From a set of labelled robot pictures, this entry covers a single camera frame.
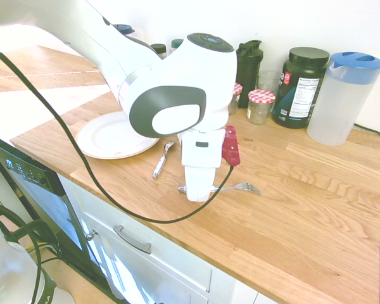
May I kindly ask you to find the dark green cable bundle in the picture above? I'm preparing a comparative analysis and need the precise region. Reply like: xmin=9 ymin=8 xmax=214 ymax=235
xmin=0 ymin=198 xmax=63 ymax=304

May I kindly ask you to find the clear drinking glass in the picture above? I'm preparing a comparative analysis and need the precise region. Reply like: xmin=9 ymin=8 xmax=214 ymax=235
xmin=256 ymin=70 xmax=283 ymax=96

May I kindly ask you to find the container with teal lid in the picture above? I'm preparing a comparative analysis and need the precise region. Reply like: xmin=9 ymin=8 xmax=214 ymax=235
xmin=113 ymin=23 xmax=136 ymax=37

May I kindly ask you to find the clear pitcher with blue lid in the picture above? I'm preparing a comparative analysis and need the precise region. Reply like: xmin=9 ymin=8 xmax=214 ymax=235
xmin=306 ymin=51 xmax=380 ymax=147

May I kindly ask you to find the white cabinet drawer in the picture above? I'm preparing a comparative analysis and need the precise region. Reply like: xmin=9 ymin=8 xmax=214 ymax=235
xmin=72 ymin=186 xmax=213 ymax=294

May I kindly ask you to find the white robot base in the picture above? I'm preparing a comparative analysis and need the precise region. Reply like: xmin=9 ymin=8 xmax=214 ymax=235
xmin=0 ymin=186 xmax=76 ymax=304

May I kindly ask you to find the red wrist camera mount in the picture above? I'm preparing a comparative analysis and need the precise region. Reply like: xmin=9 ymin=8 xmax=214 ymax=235
xmin=221 ymin=125 xmax=242 ymax=167

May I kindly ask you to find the black dishwasher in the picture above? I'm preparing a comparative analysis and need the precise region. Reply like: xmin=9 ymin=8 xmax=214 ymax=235
xmin=0 ymin=131 xmax=115 ymax=295

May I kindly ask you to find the black camera cable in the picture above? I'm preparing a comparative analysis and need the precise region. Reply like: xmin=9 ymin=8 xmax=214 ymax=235
xmin=0 ymin=40 xmax=236 ymax=225

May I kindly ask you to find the silver metal spoon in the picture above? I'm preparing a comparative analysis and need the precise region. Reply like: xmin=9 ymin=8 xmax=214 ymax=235
xmin=151 ymin=140 xmax=176 ymax=180

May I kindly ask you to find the black shaker bottle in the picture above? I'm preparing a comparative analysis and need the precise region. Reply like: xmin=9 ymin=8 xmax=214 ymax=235
xmin=235 ymin=39 xmax=263 ymax=110

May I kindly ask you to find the black protein powder tub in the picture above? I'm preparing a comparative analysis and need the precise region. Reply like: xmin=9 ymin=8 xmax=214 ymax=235
xmin=271 ymin=46 xmax=331 ymax=130

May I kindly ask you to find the glass jar red checked lid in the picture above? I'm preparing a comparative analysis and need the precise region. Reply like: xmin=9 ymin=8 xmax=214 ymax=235
xmin=227 ymin=82 xmax=244 ymax=116
xmin=246 ymin=89 xmax=277 ymax=125

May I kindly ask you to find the white plate with gold rim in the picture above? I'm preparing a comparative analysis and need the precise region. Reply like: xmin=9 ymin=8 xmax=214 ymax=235
xmin=75 ymin=110 xmax=161 ymax=160

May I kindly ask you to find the spice jar with green lid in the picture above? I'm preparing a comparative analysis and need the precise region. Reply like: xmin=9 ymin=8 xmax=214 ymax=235
xmin=149 ymin=43 xmax=168 ymax=61
xmin=170 ymin=38 xmax=185 ymax=54

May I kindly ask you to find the silver metal fork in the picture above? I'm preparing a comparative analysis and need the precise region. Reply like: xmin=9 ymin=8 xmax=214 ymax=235
xmin=177 ymin=182 xmax=263 ymax=198

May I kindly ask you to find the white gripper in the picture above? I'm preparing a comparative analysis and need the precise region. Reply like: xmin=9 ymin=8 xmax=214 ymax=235
xmin=177 ymin=128 xmax=227 ymax=203

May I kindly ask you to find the silver drawer handle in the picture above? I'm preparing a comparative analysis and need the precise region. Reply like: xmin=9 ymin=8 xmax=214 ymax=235
xmin=112 ymin=224 xmax=153 ymax=255

